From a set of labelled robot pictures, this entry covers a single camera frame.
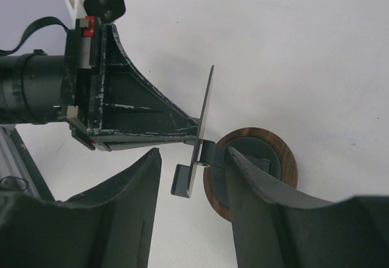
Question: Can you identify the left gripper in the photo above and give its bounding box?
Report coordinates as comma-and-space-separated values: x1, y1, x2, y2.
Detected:
62, 17, 199, 151

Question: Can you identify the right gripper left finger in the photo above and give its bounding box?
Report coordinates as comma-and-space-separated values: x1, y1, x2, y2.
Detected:
1, 148, 161, 267

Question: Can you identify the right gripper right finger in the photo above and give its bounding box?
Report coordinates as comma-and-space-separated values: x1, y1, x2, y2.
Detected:
229, 163, 388, 267

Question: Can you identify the brown base phone stand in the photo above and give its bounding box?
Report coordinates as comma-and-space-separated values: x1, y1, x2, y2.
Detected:
170, 72, 298, 222

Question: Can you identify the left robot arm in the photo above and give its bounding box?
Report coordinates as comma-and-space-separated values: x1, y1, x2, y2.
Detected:
1, 16, 199, 151

